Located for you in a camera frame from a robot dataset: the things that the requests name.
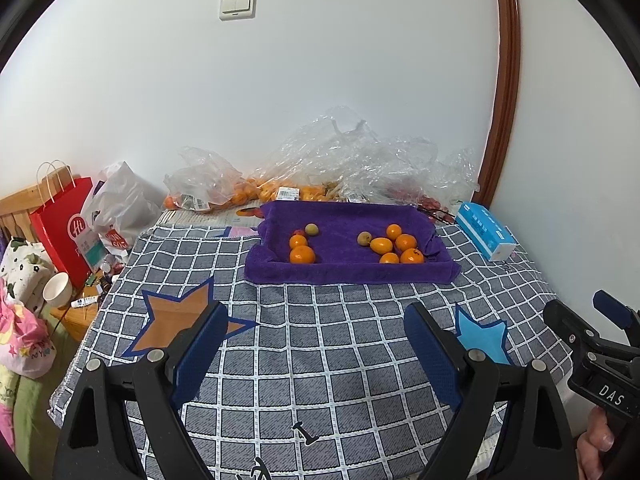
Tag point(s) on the pink plush bag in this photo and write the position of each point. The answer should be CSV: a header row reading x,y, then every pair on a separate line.
x,y
20,340

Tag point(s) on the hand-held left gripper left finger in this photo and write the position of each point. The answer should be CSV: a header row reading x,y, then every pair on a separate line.
x,y
200,355

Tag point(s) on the white plastic bag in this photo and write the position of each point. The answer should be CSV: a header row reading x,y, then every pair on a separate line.
x,y
122,205

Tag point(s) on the grey checked blanket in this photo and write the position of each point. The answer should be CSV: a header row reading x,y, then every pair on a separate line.
x,y
325,335

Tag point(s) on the clear bag of cherry tomatoes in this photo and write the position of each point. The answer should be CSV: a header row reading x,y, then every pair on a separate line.
x,y
450,175

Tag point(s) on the large orange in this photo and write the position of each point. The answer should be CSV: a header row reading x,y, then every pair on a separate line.
x,y
411,256

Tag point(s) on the person's right hand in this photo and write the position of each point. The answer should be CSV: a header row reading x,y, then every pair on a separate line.
x,y
595,445

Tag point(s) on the clear bag of tangerines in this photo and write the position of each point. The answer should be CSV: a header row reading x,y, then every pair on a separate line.
x,y
205,180

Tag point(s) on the red paper bag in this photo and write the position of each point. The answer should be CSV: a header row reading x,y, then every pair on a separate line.
x,y
60,230

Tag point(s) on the wooden nightstand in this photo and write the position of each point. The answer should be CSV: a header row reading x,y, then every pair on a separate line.
x,y
75,320

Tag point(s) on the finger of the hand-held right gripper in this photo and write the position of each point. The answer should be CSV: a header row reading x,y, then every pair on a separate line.
x,y
617,310
567,320

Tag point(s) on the brown wooden door frame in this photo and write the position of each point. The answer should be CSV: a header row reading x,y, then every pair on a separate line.
x,y
505,85

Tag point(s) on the white bowl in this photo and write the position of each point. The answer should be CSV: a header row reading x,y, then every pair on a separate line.
x,y
57,291

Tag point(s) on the white printed paper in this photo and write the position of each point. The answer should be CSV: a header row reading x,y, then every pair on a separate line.
x,y
245,212

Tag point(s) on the green bed sheet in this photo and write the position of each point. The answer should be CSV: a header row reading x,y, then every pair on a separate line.
x,y
30,410

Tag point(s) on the white floral pillow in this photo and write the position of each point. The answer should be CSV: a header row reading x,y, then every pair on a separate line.
x,y
25,265

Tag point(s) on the cluster of small oranges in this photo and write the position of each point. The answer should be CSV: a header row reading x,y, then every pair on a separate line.
x,y
312,229

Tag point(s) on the blue tissue pack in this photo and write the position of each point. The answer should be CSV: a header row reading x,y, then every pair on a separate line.
x,y
482,230

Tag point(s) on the white light switch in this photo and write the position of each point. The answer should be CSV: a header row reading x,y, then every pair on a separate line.
x,y
238,5

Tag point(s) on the purple towel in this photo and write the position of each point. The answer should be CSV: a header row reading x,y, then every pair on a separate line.
x,y
340,270

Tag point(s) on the oval orange tangerine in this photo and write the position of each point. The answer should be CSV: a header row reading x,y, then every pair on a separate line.
x,y
380,245

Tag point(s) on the small white tube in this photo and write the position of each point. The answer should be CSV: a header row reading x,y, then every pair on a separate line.
x,y
84,302

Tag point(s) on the clear bag of loquats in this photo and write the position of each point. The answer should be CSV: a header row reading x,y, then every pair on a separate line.
x,y
370,165

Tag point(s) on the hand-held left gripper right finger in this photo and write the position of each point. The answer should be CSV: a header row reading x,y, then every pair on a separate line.
x,y
432,355

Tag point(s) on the wooden headboard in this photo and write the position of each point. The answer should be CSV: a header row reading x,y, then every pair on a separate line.
x,y
20,205

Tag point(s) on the yellow green loquat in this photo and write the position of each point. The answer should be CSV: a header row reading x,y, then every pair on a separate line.
x,y
364,238

